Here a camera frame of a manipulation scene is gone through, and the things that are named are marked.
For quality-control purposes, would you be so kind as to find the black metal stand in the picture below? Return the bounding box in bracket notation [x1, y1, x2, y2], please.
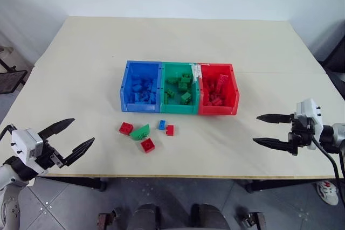
[0, 44, 29, 95]

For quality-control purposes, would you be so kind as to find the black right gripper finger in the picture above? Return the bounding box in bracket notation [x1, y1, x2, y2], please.
[256, 114, 293, 125]
[252, 137, 292, 154]

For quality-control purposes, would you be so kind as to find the red plastic bin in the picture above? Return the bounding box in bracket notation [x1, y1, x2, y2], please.
[198, 63, 240, 116]

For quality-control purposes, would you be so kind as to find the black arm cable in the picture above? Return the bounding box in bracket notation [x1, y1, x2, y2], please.
[311, 135, 345, 180]
[0, 123, 17, 140]

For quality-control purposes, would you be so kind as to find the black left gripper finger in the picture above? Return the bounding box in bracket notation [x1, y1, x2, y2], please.
[57, 137, 95, 169]
[38, 118, 75, 141]

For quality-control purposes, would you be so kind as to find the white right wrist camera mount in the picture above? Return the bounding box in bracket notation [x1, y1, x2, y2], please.
[295, 98, 324, 151]

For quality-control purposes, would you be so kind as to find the red square toy brick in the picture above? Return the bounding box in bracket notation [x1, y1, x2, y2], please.
[119, 122, 134, 135]
[140, 138, 156, 154]

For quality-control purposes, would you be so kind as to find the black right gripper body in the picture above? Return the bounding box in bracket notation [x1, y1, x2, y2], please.
[287, 113, 315, 157]

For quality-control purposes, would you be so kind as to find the black table leg beam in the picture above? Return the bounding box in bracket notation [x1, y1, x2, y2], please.
[238, 178, 321, 193]

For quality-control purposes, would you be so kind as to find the dark rounded shape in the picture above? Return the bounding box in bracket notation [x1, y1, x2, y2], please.
[131, 203, 162, 230]

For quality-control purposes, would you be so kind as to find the green plastic bin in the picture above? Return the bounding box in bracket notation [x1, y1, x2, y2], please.
[160, 62, 202, 114]

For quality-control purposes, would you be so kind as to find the green curved toy brick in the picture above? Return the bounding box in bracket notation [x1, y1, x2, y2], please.
[129, 123, 150, 141]

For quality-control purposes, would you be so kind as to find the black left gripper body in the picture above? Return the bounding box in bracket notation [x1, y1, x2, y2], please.
[34, 138, 65, 171]

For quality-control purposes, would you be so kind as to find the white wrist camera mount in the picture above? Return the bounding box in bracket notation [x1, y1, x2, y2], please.
[295, 98, 324, 151]
[11, 129, 49, 175]

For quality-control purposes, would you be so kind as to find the white paper label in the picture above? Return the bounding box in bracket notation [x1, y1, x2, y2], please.
[190, 64, 202, 83]

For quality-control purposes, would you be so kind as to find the white red sneaker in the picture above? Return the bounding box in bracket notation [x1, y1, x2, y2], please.
[315, 180, 339, 206]

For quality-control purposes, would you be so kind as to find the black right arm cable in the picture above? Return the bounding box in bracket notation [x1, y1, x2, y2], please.
[311, 135, 345, 180]

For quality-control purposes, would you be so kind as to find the blue plastic bin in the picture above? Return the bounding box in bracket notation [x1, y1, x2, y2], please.
[120, 60, 163, 113]

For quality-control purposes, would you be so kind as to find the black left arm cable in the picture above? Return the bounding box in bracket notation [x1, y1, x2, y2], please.
[0, 123, 17, 140]

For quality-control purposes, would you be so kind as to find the long red toy brick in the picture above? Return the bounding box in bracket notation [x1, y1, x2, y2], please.
[217, 74, 229, 91]

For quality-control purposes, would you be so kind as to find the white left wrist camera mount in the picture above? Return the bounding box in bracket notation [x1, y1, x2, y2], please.
[11, 129, 49, 175]

